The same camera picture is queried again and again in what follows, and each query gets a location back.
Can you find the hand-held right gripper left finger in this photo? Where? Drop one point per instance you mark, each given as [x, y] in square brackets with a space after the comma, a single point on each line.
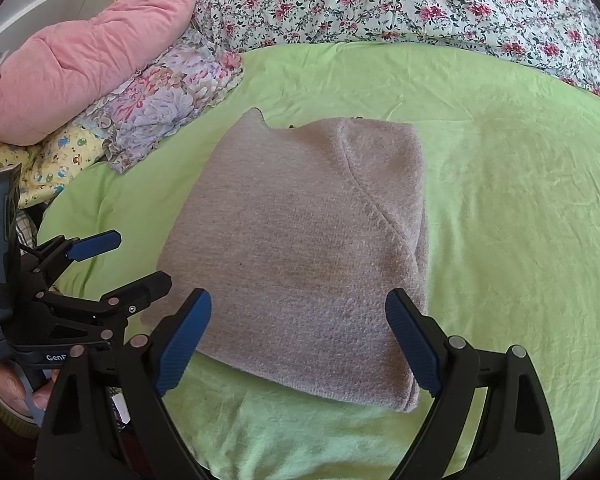
[185, 340]

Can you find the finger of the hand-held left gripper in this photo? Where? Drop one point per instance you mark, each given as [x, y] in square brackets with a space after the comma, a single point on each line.
[94, 245]
[142, 287]

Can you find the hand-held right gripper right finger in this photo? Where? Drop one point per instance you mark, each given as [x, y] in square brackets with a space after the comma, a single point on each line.
[414, 342]

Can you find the beige knit sweater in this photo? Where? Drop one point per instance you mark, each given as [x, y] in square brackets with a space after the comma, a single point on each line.
[305, 250]

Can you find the person's left hand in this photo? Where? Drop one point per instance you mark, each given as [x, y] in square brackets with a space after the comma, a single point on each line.
[10, 390]

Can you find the checked cloth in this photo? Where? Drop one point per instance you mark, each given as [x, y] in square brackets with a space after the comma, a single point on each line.
[26, 227]

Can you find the yellow cartoon print pillow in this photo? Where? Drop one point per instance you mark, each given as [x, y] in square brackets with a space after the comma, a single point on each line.
[65, 155]

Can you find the light green bed sheet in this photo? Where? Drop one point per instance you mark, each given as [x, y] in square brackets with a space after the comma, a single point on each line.
[505, 210]

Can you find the purple floral pillow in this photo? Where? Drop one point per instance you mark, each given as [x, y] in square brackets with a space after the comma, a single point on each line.
[165, 100]

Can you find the pink quilt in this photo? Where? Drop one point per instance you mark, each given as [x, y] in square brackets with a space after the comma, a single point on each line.
[80, 60]

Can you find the white red floral quilt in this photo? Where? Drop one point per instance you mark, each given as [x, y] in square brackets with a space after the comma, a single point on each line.
[405, 0]

